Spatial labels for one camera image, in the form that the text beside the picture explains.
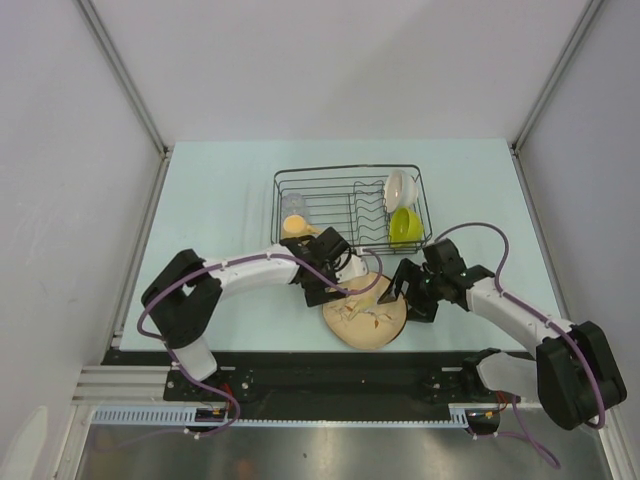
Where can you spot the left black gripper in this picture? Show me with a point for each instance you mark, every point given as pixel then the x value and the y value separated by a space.
pixel 316 295

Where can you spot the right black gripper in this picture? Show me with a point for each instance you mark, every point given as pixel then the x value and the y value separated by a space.
pixel 420 311

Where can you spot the yellow-green bowl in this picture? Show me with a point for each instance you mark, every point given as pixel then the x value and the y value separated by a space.
pixel 405 228

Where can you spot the bird pattern plate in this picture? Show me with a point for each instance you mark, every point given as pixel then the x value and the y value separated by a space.
pixel 362 323

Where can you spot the black wire dish rack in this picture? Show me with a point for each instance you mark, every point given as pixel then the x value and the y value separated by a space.
pixel 349 198

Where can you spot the yellow mug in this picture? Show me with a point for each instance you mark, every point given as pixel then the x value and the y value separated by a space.
pixel 296 226

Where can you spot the white bowl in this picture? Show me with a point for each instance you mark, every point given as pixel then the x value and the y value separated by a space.
pixel 400 190

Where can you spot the clear plastic cup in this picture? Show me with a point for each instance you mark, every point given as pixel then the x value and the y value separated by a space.
pixel 293 204

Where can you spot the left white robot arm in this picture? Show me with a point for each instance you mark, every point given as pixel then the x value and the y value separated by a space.
pixel 182 299

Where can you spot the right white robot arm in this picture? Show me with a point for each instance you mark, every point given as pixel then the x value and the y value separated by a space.
pixel 571 371

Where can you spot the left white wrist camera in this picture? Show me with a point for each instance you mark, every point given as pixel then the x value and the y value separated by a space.
pixel 349 266

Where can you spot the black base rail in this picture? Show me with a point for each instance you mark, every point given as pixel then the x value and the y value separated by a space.
pixel 340 385

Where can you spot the white slotted cable duct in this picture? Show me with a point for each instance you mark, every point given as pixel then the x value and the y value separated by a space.
pixel 209 417

